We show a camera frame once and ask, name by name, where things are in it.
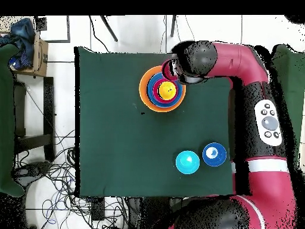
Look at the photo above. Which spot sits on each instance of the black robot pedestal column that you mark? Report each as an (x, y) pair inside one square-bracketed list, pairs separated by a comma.
[(147, 212)]

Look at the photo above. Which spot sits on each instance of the small light blue bowl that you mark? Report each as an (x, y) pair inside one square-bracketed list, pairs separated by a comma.
[(187, 162)]

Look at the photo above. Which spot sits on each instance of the large blue bowl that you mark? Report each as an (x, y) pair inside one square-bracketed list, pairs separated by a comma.
[(149, 93)]

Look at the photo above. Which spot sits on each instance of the cardboard box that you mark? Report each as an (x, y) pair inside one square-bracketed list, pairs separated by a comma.
[(39, 59)]

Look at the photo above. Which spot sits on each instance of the blue cloth bundle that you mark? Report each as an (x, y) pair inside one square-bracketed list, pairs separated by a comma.
[(22, 35)]

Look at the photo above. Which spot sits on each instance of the red plastic cup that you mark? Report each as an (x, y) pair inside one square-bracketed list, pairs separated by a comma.
[(165, 71)]

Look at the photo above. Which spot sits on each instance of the small dark blue bowl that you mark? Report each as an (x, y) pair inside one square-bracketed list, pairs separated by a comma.
[(214, 158)]

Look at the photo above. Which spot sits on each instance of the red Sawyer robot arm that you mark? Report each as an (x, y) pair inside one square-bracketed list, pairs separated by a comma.
[(238, 59)]

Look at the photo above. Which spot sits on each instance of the large orange bowl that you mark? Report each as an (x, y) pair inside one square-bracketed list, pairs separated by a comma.
[(142, 95)]

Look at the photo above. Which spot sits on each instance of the small red bowl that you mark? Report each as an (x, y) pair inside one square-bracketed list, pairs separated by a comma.
[(155, 94)]

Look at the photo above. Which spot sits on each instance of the dark green table cloth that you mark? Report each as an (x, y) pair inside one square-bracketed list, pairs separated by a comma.
[(107, 155)]

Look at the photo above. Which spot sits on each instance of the black stool frame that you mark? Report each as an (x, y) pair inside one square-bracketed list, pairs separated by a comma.
[(48, 107)]

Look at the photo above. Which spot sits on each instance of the black tripod leg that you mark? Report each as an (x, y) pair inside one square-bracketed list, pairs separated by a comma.
[(109, 28), (173, 26)]

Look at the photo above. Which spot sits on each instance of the grey pedestal foot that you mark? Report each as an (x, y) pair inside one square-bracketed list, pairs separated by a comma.
[(31, 170)]

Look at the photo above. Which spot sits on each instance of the shallow blue ribbed bowl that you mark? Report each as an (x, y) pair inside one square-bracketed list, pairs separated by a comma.
[(164, 105)]

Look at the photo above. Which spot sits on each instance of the yellow plastic cup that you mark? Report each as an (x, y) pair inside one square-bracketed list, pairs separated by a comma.
[(167, 90)]

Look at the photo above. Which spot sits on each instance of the green cloth covered table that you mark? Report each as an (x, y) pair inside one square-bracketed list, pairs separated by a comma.
[(293, 83), (6, 119)]

